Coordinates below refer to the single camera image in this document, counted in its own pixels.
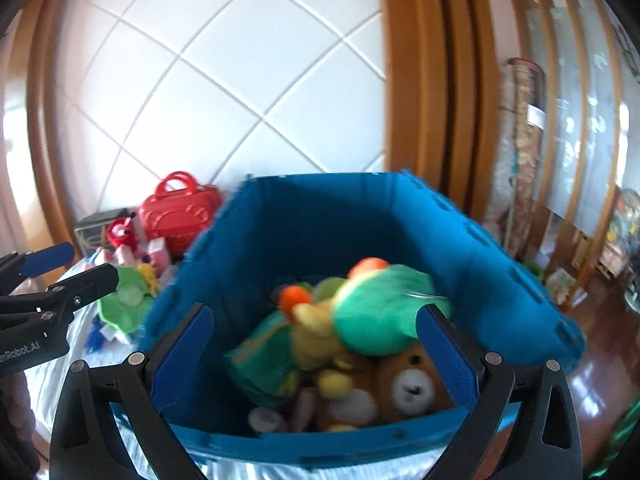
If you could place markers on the wooden glass cabinet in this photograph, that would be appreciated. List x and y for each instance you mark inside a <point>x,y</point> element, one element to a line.
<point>575,85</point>

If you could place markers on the light green plush toy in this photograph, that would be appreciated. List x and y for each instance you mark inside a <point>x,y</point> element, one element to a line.
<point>125,295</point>

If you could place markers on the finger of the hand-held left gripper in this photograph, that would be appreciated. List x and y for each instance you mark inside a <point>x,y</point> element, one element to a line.
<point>47,257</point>
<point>85,285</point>

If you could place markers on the rolled patterned mat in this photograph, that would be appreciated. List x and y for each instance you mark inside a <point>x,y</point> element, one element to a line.
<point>525,160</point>

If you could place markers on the pink round container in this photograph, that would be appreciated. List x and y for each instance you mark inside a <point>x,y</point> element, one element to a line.
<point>265,417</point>

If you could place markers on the red toy case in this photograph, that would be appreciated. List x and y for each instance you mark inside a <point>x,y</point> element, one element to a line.
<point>175,215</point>

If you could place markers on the red plastic toy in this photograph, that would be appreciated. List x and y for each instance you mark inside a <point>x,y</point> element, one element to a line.
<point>121,234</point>

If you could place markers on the yellow plush toy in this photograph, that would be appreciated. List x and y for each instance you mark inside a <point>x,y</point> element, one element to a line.
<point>315,325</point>

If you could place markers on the green cloth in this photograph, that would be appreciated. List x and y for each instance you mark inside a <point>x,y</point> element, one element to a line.
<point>612,445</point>

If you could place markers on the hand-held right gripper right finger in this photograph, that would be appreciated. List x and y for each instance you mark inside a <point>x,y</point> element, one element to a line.
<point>447,355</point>

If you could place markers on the green snack packet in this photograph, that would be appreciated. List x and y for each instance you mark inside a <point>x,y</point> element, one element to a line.
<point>260,360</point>

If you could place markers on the brown teddy bear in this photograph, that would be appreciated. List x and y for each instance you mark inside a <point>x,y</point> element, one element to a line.
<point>415,385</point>

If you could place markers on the dark gift box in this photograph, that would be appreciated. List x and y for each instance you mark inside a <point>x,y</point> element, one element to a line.
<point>90,232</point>

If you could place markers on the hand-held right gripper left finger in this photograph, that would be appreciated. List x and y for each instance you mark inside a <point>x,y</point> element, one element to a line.
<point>182,355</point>

